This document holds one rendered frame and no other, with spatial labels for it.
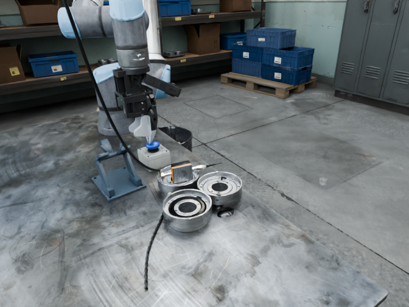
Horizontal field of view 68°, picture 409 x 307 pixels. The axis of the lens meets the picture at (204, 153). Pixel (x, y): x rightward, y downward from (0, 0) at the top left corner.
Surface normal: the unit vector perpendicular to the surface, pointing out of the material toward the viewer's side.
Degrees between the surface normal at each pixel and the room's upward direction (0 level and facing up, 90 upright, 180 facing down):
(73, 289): 0
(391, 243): 0
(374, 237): 0
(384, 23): 90
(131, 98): 90
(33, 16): 83
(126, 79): 90
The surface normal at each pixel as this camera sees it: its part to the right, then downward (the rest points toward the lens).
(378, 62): -0.84, 0.27
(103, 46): 0.55, 0.37
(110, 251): -0.04, -0.89
